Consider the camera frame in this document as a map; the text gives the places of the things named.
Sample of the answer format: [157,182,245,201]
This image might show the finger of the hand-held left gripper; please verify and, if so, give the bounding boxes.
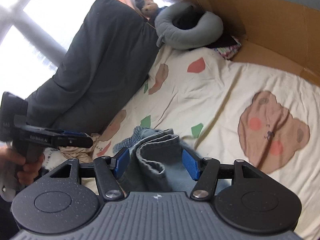
[57,130,88,138]
[56,136,94,148]

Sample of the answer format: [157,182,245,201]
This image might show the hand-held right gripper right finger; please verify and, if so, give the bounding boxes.
[182,149,267,201]

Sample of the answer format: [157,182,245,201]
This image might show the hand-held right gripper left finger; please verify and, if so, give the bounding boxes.
[49,147,130,201]

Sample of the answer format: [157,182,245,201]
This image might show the blue denim pants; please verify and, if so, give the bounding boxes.
[112,126,198,198]

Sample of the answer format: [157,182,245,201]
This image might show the person's left hand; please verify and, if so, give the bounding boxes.
[0,146,46,186]

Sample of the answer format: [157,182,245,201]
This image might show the beige cloth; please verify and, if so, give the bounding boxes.
[59,132,102,163]

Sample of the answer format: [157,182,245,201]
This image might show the white fleece blanket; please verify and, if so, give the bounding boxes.
[41,147,73,170]

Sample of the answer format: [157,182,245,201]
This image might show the cream bear print blanket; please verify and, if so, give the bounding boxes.
[91,45,320,240]

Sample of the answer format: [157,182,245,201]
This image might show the dark grey pillow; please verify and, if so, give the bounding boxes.
[25,0,160,137]

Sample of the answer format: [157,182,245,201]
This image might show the colourful patterned cloth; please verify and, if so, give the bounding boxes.
[217,41,242,60]

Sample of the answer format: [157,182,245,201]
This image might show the black cloth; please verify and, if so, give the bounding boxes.
[172,5,238,49]

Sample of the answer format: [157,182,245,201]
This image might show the grey neck pillow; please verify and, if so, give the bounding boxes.
[154,3,224,50]

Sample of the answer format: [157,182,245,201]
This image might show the brown teddy bear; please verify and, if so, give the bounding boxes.
[135,0,163,20]

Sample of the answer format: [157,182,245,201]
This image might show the flattened cardboard box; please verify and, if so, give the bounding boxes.
[184,0,320,88]

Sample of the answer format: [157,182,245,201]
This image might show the white window frame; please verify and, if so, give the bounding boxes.
[0,0,73,75]

